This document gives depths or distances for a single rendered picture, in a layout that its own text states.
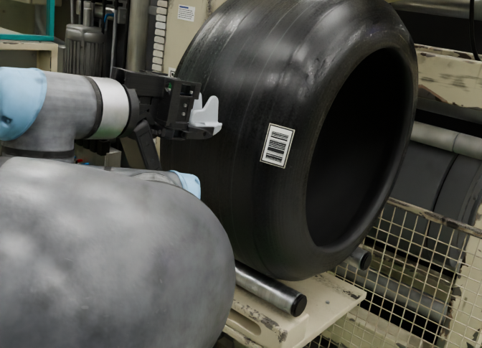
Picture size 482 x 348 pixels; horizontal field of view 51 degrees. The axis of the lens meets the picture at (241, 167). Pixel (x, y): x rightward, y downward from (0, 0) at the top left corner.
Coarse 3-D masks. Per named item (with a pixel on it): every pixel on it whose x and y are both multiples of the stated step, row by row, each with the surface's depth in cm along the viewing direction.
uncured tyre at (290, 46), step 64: (256, 0) 89; (320, 0) 84; (192, 64) 87; (256, 64) 80; (320, 64) 78; (384, 64) 115; (256, 128) 78; (320, 128) 81; (384, 128) 122; (256, 192) 80; (320, 192) 128; (384, 192) 114; (256, 256) 89; (320, 256) 96
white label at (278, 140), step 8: (272, 128) 77; (280, 128) 76; (288, 128) 76; (272, 136) 77; (280, 136) 76; (288, 136) 76; (264, 144) 77; (272, 144) 77; (280, 144) 76; (288, 144) 76; (264, 152) 77; (272, 152) 77; (280, 152) 77; (288, 152) 76; (264, 160) 78; (272, 160) 77; (280, 160) 77
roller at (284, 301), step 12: (240, 264) 103; (240, 276) 101; (252, 276) 100; (264, 276) 99; (252, 288) 99; (264, 288) 98; (276, 288) 96; (288, 288) 96; (276, 300) 96; (288, 300) 94; (300, 300) 94; (288, 312) 95; (300, 312) 95
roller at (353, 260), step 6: (354, 252) 116; (360, 252) 116; (366, 252) 116; (348, 258) 117; (354, 258) 116; (360, 258) 115; (366, 258) 115; (354, 264) 116; (360, 264) 115; (366, 264) 116
